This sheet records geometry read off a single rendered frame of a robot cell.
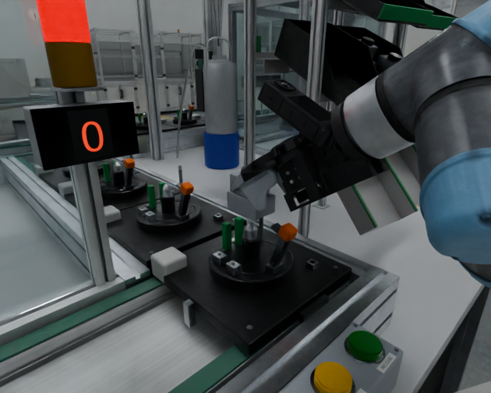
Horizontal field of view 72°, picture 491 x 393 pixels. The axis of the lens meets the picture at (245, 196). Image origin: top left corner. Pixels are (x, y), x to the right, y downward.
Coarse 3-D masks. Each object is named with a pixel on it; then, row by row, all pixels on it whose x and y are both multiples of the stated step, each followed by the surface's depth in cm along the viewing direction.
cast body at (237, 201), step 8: (232, 176) 50; (232, 184) 51; (240, 192) 50; (232, 200) 52; (240, 200) 50; (248, 200) 49; (272, 200) 51; (232, 208) 52; (240, 208) 51; (248, 208) 50; (272, 208) 51; (248, 216) 50; (256, 216) 49; (264, 216) 50
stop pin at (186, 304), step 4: (188, 300) 49; (184, 304) 48; (188, 304) 48; (192, 304) 48; (184, 308) 49; (188, 308) 48; (192, 308) 48; (184, 312) 49; (188, 312) 48; (192, 312) 49; (184, 316) 49; (188, 316) 48; (192, 316) 49; (188, 320) 49; (192, 320) 49; (188, 324) 49; (192, 324) 49
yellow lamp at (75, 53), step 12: (48, 48) 38; (60, 48) 38; (72, 48) 38; (84, 48) 39; (48, 60) 39; (60, 60) 38; (72, 60) 38; (84, 60) 39; (60, 72) 39; (72, 72) 39; (84, 72) 40; (60, 84) 39; (72, 84) 39; (84, 84) 40; (96, 84) 42
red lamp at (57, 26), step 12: (36, 0) 37; (48, 0) 36; (60, 0) 36; (72, 0) 37; (84, 0) 39; (48, 12) 36; (60, 12) 37; (72, 12) 37; (84, 12) 39; (48, 24) 37; (60, 24) 37; (72, 24) 37; (84, 24) 39; (48, 36) 37; (60, 36) 37; (72, 36) 38; (84, 36) 39
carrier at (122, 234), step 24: (168, 192) 70; (120, 216) 74; (144, 216) 71; (168, 216) 70; (192, 216) 70; (120, 240) 65; (144, 240) 65; (168, 240) 65; (192, 240) 65; (144, 264) 59
